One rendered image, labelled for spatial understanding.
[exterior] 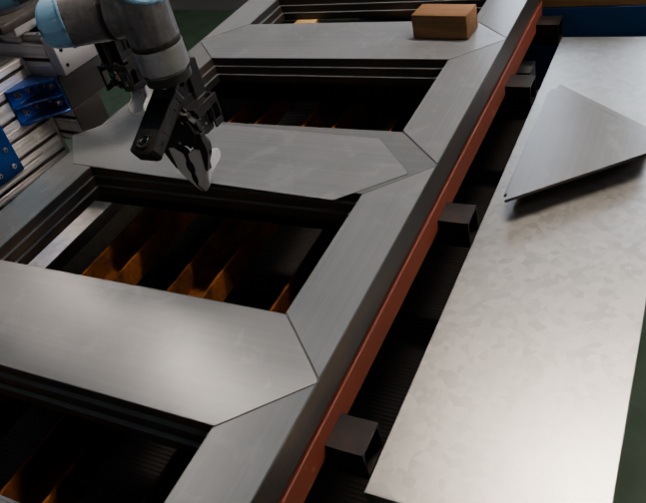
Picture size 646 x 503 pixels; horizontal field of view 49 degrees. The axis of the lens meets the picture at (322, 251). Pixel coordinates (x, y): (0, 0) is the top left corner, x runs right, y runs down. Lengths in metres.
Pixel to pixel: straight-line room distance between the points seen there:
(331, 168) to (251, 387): 0.45
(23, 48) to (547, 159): 1.19
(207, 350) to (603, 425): 0.48
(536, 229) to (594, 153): 0.18
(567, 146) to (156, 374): 0.78
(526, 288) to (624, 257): 0.15
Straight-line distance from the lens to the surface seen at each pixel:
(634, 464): 1.79
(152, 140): 1.08
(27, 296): 1.14
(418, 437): 0.90
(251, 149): 1.27
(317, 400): 0.83
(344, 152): 1.19
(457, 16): 1.50
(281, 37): 1.70
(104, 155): 1.42
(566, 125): 1.34
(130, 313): 1.01
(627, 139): 1.30
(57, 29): 1.11
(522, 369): 0.96
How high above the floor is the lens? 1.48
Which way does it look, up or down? 38 degrees down
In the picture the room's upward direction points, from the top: 15 degrees counter-clockwise
